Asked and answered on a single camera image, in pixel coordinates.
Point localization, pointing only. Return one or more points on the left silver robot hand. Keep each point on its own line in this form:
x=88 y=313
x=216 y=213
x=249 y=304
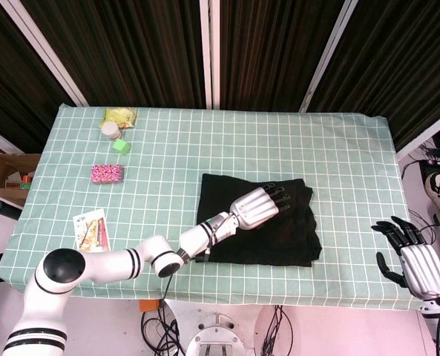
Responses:
x=252 y=207

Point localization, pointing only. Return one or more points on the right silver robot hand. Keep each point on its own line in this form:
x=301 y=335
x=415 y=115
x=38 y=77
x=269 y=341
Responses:
x=420 y=259

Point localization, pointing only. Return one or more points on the black garment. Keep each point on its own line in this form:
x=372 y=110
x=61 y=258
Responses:
x=279 y=237

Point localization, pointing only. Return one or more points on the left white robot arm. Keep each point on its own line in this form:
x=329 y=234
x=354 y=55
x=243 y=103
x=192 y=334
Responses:
x=123 y=259

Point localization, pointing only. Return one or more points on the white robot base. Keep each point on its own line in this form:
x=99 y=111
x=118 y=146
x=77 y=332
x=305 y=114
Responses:
x=214 y=333

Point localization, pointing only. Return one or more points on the green checkered tablecloth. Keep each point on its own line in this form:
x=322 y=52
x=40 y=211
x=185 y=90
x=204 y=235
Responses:
x=219 y=207

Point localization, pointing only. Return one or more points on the orange clamp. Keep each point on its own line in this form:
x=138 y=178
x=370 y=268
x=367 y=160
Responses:
x=149 y=305

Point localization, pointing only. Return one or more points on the green cube block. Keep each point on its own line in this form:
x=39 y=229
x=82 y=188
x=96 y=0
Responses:
x=120 y=146

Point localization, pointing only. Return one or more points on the pink patterned box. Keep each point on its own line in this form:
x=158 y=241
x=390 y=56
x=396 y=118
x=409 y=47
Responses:
x=107 y=174

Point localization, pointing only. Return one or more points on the white round jar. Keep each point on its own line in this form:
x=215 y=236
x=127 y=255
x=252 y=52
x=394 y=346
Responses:
x=111 y=131

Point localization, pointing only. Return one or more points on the yellow snack bag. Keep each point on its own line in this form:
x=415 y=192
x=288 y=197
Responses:
x=118 y=117

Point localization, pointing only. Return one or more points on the printed picture card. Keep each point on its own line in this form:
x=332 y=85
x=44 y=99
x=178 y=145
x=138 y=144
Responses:
x=91 y=231

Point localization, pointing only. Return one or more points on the cardboard box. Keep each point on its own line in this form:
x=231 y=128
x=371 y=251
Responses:
x=8 y=172

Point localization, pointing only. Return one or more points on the white frame post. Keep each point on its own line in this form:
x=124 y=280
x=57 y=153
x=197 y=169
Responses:
x=325 y=55
x=49 y=52
x=209 y=53

